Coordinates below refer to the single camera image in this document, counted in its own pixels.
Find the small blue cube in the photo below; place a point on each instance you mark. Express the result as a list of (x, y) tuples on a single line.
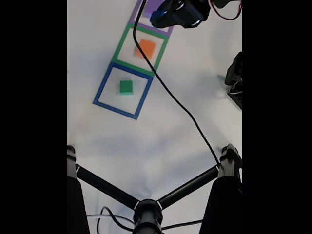
[(157, 15)]

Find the purple square block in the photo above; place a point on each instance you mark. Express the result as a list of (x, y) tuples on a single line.
[(151, 5)]

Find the orange square block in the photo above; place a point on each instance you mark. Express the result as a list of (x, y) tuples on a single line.
[(146, 48)]

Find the green square block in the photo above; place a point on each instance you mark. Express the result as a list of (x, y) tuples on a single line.
[(126, 87)]

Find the black tripod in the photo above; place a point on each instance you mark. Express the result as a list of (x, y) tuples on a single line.
[(147, 214)]

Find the purple square frame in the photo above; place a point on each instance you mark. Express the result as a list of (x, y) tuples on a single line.
[(132, 19)]

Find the green square frame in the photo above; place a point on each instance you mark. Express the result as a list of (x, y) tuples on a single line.
[(119, 46)]

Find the blue square frame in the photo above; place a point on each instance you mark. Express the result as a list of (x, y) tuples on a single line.
[(102, 85)]

